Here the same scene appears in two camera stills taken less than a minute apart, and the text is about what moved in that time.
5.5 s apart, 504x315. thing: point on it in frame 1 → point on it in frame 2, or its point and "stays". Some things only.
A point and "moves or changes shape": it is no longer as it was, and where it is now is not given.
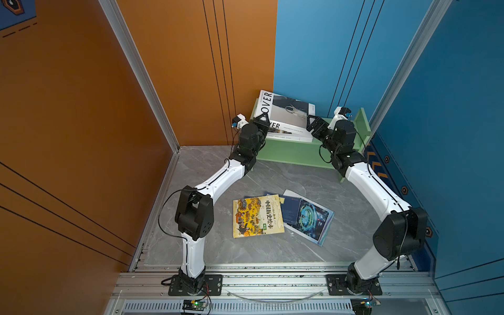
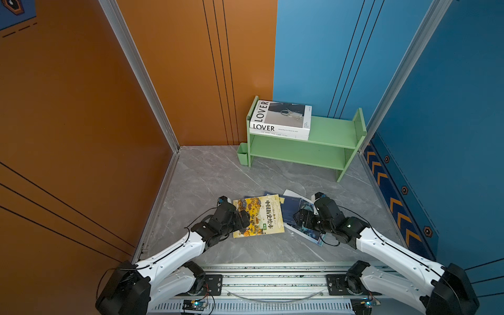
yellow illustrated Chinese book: x=257 y=216 stays
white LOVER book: x=283 y=109 moves or changes shape
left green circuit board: x=197 y=305 stays
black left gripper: x=262 y=126 → x=239 y=224
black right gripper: x=319 y=122 → x=308 y=215
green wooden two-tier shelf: x=306 y=153 stays
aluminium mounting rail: x=281 y=279 stays
